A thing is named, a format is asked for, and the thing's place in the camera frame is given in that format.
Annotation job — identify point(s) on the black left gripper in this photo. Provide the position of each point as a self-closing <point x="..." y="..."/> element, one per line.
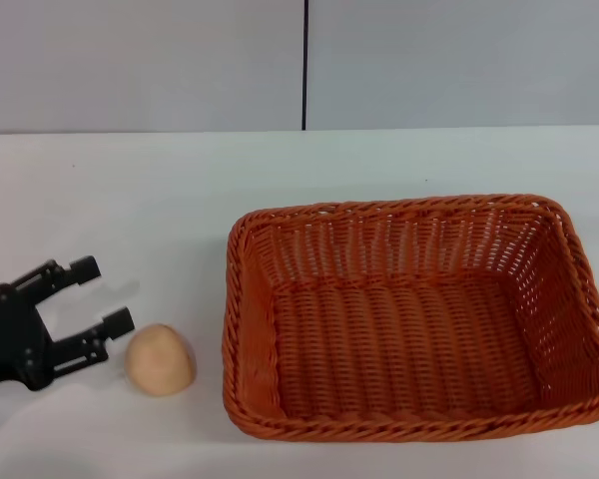
<point x="10" y="339"/>

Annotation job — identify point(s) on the pale peach fruit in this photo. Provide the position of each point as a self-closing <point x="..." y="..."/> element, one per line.
<point x="160" y="359"/>

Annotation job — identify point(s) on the orange woven plastic basket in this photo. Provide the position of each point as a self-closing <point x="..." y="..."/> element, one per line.
<point x="414" y="319"/>

